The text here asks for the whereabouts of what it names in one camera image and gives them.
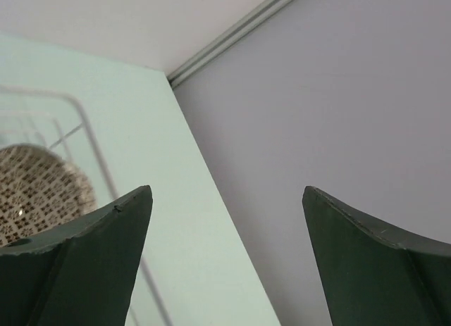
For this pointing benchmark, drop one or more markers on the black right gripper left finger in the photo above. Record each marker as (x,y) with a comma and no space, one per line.
(78,273)

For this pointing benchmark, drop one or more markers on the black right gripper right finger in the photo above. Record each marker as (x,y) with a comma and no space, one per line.
(373,272)

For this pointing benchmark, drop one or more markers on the brown patterned small bowl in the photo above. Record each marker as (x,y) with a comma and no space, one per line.
(40,190)

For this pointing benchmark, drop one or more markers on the clear wire dish rack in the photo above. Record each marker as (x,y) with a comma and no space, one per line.
(86,127)

